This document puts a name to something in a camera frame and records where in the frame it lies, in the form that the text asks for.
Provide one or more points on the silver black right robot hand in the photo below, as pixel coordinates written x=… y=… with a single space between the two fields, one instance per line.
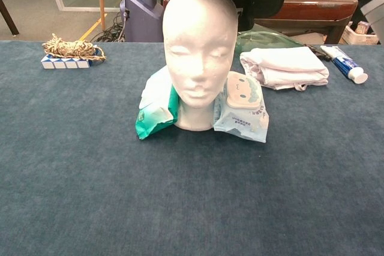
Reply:
x=372 y=19

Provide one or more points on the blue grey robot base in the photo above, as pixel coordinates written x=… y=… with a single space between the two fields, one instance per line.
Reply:
x=141 y=13

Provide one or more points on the white foam mannequin head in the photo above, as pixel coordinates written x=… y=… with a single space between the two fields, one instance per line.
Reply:
x=199 y=58

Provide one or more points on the white storage box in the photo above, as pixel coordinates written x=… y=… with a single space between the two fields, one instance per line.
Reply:
x=360 y=35

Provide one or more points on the blue white toothpaste tube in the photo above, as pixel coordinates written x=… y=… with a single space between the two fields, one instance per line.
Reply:
x=346 y=64

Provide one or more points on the brown wooden mahjong table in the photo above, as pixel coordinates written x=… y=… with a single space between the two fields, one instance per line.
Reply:
x=318 y=7

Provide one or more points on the folded white cloth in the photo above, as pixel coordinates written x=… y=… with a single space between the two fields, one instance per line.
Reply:
x=285 y=67

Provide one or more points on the light blue wet wipes pack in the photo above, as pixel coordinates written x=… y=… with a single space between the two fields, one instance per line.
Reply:
x=240 y=118

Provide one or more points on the green wet wipes pack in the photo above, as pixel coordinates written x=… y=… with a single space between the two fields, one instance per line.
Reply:
x=154 y=115

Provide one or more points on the blue carpet table cover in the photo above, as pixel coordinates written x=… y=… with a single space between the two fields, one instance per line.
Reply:
x=180 y=193

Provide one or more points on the blue white snake cube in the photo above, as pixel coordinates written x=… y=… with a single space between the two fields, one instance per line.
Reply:
x=64 y=63

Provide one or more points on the dark table leg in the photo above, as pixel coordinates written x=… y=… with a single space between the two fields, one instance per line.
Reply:
x=8 y=17

